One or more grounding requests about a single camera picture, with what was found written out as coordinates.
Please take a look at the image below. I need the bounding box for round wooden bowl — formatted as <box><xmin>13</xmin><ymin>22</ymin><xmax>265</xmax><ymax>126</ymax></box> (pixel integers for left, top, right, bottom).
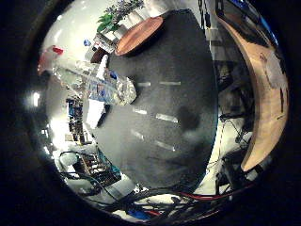
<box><xmin>114</xmin><ymin>16</ymin><xmax>165</xmax><ymax>57</ymax></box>

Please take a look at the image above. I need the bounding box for wooden desk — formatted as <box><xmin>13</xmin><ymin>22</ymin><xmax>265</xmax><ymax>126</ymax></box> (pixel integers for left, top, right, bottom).
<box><xmin>218</xmin><ymin>14</ymin><xmax>290</xmax><ymax>172</ymax></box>

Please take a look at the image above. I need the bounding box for red cable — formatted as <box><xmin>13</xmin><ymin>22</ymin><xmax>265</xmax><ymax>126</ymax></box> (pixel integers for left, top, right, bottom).
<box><xmin>178</xmin><ymin>184</ymin><xmax>256</xmax><ymax>202</ymax></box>

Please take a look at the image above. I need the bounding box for green potted plant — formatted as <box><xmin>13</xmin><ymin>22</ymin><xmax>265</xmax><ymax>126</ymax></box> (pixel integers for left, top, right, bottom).
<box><xmin>96</xmin><ymin>0</ymin><xmax>146</xmax><ymax>33</ymax></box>

